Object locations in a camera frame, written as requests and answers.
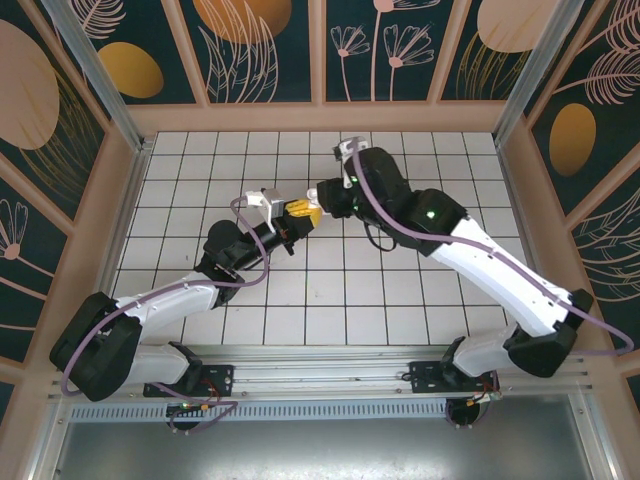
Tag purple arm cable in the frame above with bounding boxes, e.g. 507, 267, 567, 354
349, 137, 636, 357
62, 197, 271, 399

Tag wall panel, cream disc, gold lines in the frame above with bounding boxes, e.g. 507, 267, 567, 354
438, 0, 539, 104

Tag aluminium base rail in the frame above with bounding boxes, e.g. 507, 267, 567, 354
187, 343, 461, 401

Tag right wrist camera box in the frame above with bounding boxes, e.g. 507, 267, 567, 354
332, 134, 372, 165

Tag wall panel with large cream disc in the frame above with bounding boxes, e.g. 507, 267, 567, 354
0, 0, 109, 221

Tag aluminium frame post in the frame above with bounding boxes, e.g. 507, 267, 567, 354
492, 0, 585, 146
42, 0, 150, 154

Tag black mounting plate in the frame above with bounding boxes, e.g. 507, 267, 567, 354
408, 360, 481, 396
143, 364, 236, 399

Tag wall panel with single pink flower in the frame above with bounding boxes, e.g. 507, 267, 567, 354
0, 164, 69, 364

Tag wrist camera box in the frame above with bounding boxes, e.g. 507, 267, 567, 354
244, 187, 287, 234
332, 134, 372, 165

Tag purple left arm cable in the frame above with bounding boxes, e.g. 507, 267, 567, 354
62, 197, 271, 399

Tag wall panel, orange disc, pink leaves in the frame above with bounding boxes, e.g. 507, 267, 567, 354
180, 0, 315, 105

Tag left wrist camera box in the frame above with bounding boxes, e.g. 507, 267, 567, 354
244, 187, 287, 234

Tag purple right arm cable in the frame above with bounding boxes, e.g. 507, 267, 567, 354
349, 137, 636, 357

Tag wall panel with pink leaf outlines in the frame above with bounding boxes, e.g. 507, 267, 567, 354
569, 187, 640, 351

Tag red and yellow wire bundle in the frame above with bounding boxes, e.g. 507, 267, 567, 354
467, 382, 501, 404
199, 382, 224, 407

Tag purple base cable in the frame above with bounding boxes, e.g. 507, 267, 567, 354
149, 392, 240, 436
446, 399, 484, 432

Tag wall panel, pink ferns, orange oval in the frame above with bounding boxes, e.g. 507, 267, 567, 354
527, 0, 640, 216

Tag grey metal sheet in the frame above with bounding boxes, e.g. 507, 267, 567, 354
49, 417, 596, 480

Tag aluminium side rail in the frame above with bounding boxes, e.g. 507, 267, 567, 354
494, 139, 551, 311
87, 142, 154, 346

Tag wall panel, orange oval, pink feather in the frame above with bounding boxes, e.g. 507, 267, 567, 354
74, 0, 200, 105

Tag wall panel with pink flowers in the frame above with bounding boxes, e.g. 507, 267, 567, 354
324, 0, 437, 104

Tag grey slotted cable duct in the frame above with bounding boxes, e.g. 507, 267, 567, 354
69, 402, 451, 422

